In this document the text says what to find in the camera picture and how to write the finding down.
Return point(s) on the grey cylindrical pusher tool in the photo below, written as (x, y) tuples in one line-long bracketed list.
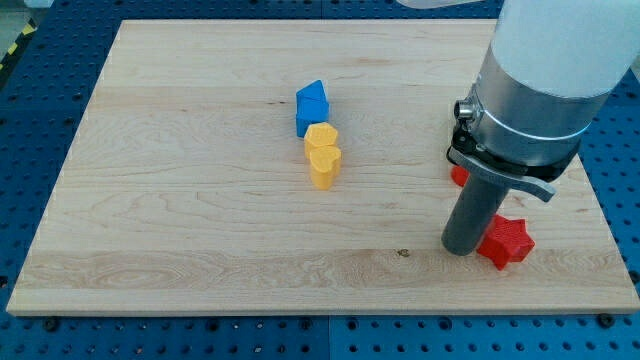
[(471, 215)]

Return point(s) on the red star block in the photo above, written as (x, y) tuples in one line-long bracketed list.
[(505, 241)]

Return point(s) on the wooden board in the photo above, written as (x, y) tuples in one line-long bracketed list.
[(186, 191)]

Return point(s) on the blue triangle block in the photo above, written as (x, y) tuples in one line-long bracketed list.
[(314, 90)]

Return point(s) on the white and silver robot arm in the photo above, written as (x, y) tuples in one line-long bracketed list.
[(548, 70)]

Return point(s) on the yellow hexagon block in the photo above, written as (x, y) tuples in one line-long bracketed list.
[(319, 135)]

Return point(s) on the blue cube block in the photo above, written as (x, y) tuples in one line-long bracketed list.
[(310, 111)]

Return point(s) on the yellow heart block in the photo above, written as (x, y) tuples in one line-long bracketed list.
[(325, 165)]

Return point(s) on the red circle block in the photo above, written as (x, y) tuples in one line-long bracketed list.
[(459, 175)]

